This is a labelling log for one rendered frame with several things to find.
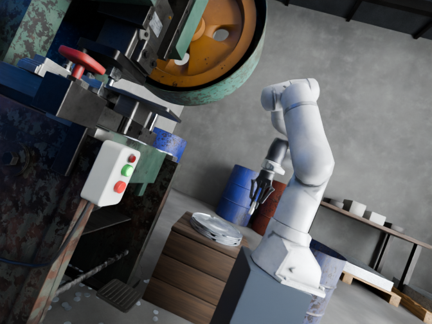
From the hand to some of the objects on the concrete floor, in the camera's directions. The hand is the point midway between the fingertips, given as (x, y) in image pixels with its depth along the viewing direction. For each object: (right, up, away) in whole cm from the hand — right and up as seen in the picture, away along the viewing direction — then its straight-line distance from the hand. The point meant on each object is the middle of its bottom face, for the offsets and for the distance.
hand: (252, 207), depth 106 cm
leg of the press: (-99, -18, -4) cm, 101 cm away
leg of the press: (-107, -13, -56) cm, 122 cm away
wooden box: (-33, -46, +3) cm, 57 cm away
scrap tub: (+20, -69, +20) cm, 75 cm away
